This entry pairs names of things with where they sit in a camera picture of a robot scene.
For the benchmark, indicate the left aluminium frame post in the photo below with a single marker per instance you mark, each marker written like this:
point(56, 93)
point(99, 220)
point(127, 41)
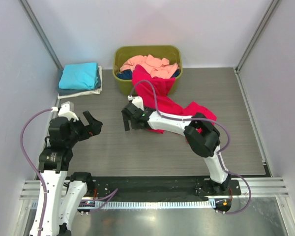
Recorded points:
point(39, 30)

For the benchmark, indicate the aluminium frame post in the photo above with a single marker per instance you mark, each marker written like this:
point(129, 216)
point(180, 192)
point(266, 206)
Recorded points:
point(258, 32)
point(39, 30)

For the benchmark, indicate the folded turquoise t shirt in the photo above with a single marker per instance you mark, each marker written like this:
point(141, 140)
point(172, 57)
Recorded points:
point(82, 76)

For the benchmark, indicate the folded white t shirt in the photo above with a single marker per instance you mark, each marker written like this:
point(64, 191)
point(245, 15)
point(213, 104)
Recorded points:
point(79, 94)

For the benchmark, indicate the olive green plastic bin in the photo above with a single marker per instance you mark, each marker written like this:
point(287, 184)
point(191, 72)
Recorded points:
point(124, 53)

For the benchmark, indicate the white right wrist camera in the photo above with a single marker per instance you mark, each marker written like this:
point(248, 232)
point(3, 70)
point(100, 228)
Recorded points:
point(137, 101)

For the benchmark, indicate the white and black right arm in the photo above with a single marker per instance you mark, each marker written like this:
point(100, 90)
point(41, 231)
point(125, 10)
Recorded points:
point(199, 131)

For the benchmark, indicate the aluminium front rail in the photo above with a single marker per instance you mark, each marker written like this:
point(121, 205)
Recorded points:
point(256, 187)

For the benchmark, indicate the right aluminium frame post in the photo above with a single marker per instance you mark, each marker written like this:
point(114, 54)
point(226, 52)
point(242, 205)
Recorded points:
point(258, 32)

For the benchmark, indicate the red t shirt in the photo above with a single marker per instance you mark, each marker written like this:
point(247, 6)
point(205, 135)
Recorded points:
point(145, 84)

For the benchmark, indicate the dark blue t shirt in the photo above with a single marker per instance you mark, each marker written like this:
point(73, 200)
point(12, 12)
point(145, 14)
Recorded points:
point(127, 74)

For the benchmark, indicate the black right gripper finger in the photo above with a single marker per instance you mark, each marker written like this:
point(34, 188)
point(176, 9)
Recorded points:
point(126, 116)
point(138, 124)

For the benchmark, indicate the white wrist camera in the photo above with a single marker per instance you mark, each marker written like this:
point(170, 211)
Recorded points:
point(66, 110)
point(137, 101)

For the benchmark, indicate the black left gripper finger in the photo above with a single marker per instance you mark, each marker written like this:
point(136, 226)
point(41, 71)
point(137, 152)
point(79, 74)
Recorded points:
point(82, 137)
point(94, 126)

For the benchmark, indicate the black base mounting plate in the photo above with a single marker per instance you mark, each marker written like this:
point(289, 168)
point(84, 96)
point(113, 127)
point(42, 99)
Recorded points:
point(161, 188)

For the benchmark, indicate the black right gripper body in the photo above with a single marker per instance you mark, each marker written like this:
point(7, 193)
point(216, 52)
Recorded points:
point(131, 116)

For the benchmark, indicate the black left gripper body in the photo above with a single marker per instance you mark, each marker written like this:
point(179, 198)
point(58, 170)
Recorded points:
point(83, 127)

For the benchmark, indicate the white slotted cable duct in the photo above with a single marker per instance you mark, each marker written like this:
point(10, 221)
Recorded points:
point(143, 205)

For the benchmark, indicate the peach t shirt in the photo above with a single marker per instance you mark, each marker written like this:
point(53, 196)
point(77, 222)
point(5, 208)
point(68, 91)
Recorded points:
point(155, 67)

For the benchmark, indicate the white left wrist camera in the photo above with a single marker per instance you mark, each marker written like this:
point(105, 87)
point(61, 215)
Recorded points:
point(66, 110)

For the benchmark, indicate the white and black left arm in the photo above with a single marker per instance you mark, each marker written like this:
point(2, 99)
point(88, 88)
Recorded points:
point(56, 207)

